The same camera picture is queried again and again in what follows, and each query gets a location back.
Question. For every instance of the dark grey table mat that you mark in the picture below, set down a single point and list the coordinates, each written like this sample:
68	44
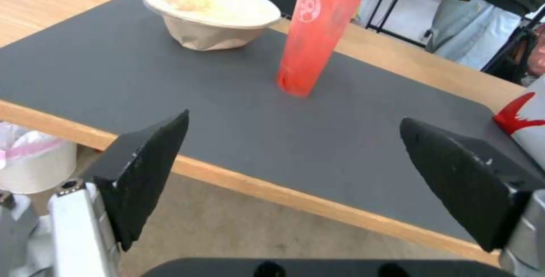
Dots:
238	98

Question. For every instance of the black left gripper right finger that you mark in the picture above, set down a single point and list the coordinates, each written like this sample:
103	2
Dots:
464	178

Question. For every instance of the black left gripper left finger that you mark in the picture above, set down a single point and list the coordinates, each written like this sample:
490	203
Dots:
140	175

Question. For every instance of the person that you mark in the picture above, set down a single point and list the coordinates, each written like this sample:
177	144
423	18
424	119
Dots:
481	12

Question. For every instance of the white and red takeout bag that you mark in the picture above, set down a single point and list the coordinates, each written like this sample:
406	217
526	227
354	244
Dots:
526	120

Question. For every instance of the black metal frame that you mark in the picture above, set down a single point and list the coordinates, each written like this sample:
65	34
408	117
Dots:
396	5

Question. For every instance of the red plastic cup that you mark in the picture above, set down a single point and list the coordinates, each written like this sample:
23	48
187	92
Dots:
313	34

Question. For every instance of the crumpled paper bowl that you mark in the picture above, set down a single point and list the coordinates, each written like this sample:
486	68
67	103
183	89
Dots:
208	15

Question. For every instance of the white waste bin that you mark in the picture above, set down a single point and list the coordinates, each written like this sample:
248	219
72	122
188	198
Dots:
32	162

